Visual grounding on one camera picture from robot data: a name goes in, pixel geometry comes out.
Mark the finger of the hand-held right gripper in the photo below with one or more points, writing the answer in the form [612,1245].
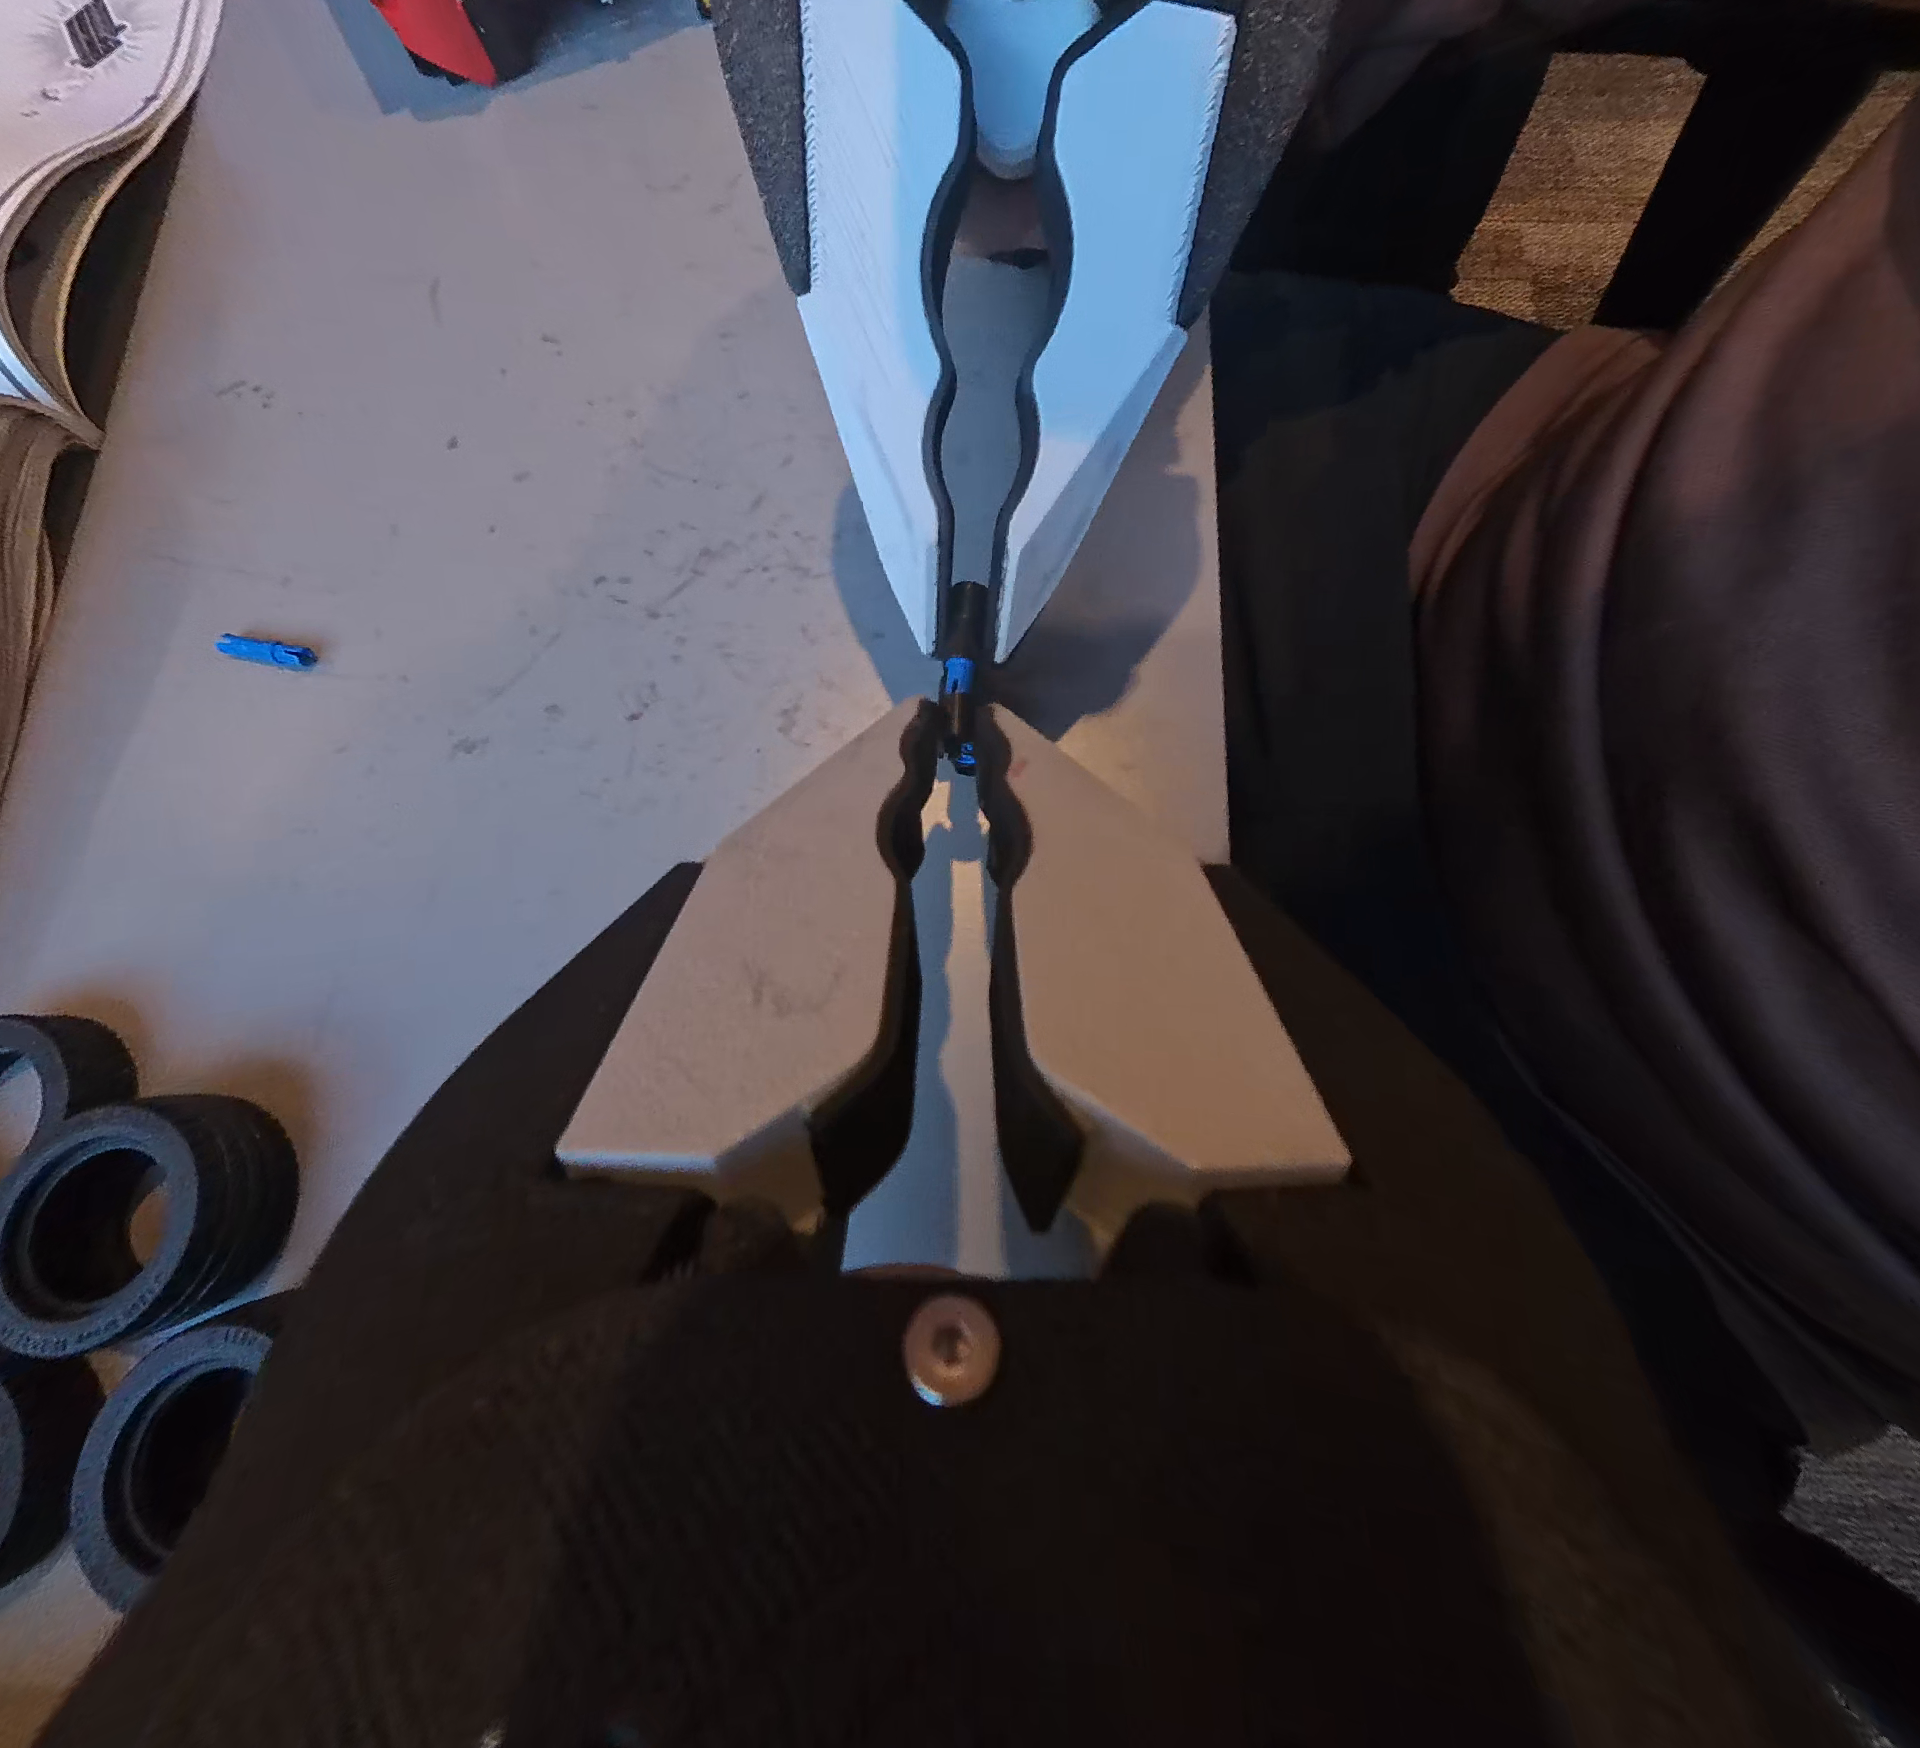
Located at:
[872,201]
[1136,201]

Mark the person's brown top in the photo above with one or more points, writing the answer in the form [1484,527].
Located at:
[1697,731]

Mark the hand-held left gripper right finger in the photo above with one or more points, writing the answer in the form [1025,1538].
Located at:
[1170,1012]

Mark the person's right hand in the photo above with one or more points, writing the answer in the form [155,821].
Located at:
[1012,221]

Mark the black brick assembly with blue pins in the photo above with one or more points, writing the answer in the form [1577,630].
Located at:
[969,615]

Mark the black office chair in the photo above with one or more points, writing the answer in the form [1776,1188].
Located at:
[1649,201]

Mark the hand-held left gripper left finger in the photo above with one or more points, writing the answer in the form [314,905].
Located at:
[753,995]

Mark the blue connector pin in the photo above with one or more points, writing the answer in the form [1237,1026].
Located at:
[270,653]

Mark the open instruction booklet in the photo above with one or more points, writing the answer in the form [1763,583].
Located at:
[94,54]

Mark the black rubber toy tire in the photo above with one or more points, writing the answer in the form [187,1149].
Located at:
[224,1179]
[32,1479]
[107,1494]
[94,1073]

